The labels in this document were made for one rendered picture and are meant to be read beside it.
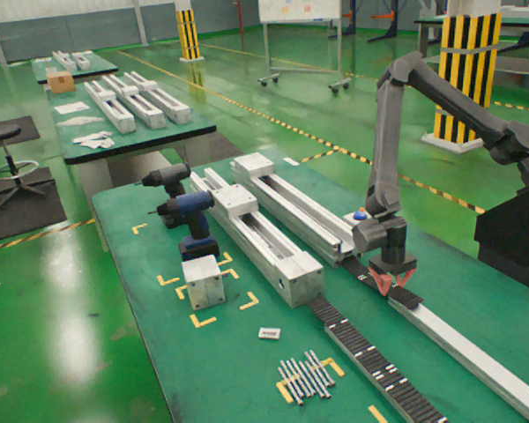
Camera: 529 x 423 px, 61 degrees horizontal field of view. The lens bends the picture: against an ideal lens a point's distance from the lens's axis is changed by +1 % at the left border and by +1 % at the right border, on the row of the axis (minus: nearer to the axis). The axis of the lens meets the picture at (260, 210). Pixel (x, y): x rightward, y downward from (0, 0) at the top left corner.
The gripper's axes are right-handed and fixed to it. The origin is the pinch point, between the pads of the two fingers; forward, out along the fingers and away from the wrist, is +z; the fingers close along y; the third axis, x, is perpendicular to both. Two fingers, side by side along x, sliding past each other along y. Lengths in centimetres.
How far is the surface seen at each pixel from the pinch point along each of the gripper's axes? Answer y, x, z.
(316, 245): 4.8, -28.7, 0.4
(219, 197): 24, -60, -9
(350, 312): 11.9, -1.1, 3.4
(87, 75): 25, -506, 6
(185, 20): -248, -1005, -9
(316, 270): 16.1, -10.0, -5.5
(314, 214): -2.4, -41.3, -2.5
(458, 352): 1.9, 23.4, 0.7
